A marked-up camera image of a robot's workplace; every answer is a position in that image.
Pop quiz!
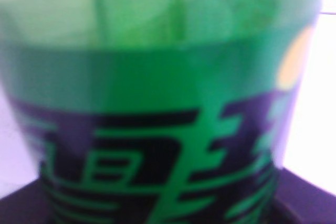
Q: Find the green soda bottle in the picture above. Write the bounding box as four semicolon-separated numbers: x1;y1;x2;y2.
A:
1;0;321;223

